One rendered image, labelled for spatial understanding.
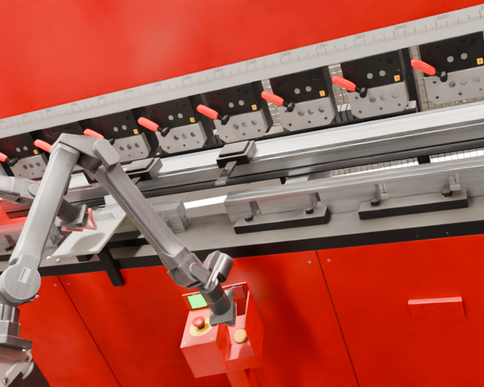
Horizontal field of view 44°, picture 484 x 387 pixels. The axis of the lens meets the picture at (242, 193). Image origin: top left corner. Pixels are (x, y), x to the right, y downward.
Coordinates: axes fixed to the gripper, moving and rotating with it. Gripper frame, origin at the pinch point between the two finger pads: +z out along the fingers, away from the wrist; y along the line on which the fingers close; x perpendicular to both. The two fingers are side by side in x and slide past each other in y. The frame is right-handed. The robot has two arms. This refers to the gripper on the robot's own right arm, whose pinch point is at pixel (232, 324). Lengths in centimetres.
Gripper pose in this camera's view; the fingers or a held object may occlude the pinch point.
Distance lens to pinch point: 169.5
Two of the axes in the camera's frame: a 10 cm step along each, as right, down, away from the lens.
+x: -9.5, 2.3, 2.3
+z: 3.2, 6.9, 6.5
